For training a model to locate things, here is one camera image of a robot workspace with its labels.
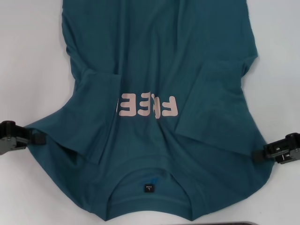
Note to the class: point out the teal t-shirt with pink lettering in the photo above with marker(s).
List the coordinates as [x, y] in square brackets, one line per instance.
[150, 47]

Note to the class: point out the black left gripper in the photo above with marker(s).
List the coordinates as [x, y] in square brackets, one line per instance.
[7, 131]

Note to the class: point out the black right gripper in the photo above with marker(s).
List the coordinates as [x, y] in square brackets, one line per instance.
[295, 143]

